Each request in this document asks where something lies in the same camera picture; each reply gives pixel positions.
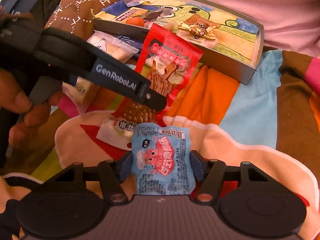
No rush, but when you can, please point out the gold foil snack packet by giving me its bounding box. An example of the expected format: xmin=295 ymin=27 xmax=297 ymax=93
xmin=178 ymin=14 xmax=221 ymax=40

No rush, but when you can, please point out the white small snack packet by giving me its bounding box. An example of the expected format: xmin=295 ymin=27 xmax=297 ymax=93
xmin=96 ymin=116 xmax=136 ymax=151

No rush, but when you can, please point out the yellow candy packet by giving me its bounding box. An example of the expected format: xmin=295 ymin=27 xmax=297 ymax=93
xmin=111 ymin=7 xmax=148 ymax=23

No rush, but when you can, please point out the brown PF patterned cloth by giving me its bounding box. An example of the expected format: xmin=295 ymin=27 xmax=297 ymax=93
xmin=46 ymin=0 xmax=120 ymax=40

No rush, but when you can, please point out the white cream snack packet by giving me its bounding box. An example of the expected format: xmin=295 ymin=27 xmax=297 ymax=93
xmin=62 ymin=77 xmax=101 ymax=115

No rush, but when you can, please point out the red snack packet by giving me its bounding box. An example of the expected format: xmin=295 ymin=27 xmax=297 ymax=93
xmin=113 ymin=24 xmax=204 ymax=127

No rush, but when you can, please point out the left hand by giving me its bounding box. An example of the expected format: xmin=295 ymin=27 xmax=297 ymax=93
xmin=0 ymin=68 xmax=63 ymax=153

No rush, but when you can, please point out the grey box with frog drawing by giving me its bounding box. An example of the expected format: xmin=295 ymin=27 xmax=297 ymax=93
xmin=93 ymin=0 xmax=264 ymax=85

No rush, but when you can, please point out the pink bed sheet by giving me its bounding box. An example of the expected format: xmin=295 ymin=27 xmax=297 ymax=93
xmin=208 ymin=0 xmax=319 ymax=57

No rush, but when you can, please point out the colourful cartoon blanket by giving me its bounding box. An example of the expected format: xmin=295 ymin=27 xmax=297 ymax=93
xmin=1 ymin=50 xmax=319 ymax=239

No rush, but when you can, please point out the light blue candy packet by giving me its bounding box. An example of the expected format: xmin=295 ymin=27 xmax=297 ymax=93
xmin=131 ymin=123 xmax=196 ymax=196

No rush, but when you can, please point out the dark brown wrapped snack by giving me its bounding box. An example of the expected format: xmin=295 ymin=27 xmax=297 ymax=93
xmin=142 ymin=8 xmax=174 ymax=22

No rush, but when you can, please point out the blue and white snack packet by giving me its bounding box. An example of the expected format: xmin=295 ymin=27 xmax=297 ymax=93
xmin=116 ymin=35 xmax=143 ymax=59

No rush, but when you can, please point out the orange round snack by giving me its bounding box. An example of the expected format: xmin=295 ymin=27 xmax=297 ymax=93
xmin=125 ymin=17 xmax=145 ymax=27

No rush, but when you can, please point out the toast bread clear packet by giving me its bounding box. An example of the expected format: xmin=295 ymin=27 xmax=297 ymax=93
xmin=87 ymin=30 xmax=138 ymax=63

